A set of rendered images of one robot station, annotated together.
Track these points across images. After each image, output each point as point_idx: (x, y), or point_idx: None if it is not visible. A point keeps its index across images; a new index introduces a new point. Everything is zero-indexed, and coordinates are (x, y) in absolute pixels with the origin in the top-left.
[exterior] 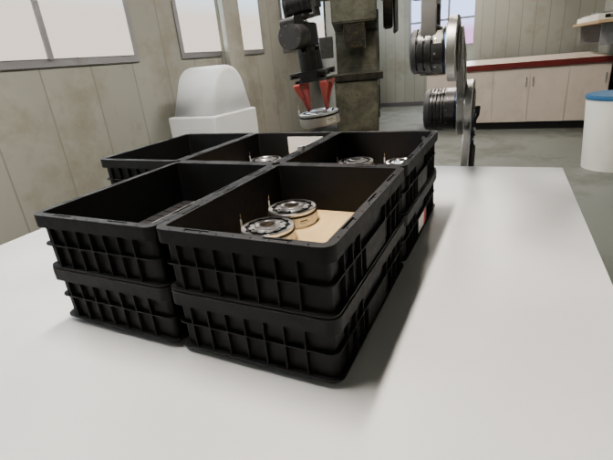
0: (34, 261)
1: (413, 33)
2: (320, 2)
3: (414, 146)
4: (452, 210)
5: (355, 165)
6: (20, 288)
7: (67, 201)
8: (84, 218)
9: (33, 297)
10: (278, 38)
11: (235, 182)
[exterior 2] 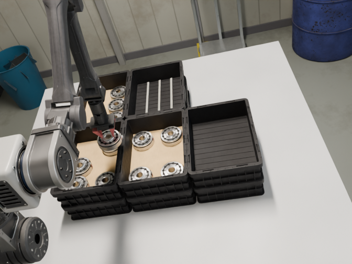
0: (256, 99)
1: (29, 219)
2: (80, 96)
3: (67, 196)
4: (62, 221)
5: (87, 124)
6: (231, 89)
7: (181, 67)
8: (157, 65)
9: (218, 90)
10: (105, 89)
11: (128, 97)
